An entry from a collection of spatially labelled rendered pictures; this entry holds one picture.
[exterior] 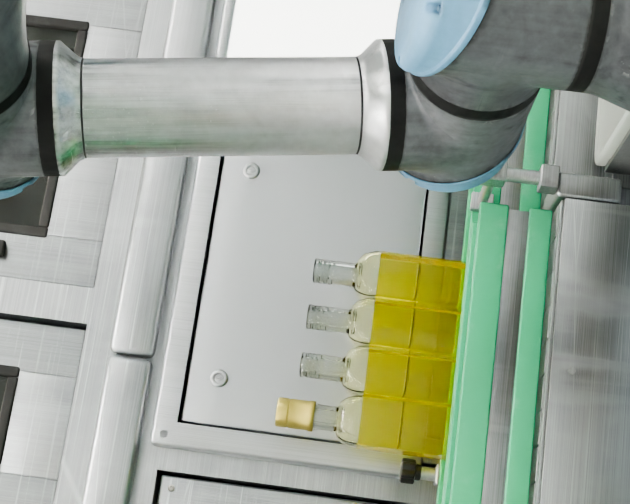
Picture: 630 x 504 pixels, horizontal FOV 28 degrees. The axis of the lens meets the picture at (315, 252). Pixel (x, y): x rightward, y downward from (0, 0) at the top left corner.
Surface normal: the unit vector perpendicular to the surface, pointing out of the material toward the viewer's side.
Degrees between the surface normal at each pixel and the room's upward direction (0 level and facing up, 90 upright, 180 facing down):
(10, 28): 157
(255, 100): 98
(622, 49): 80
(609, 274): 90
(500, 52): 94
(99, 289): 90
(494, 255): 90
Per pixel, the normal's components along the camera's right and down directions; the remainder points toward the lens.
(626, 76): -0.36, 0.71
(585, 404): 0.00, -0.28
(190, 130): 0.11, 0.53
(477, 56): -0.06, 0.77
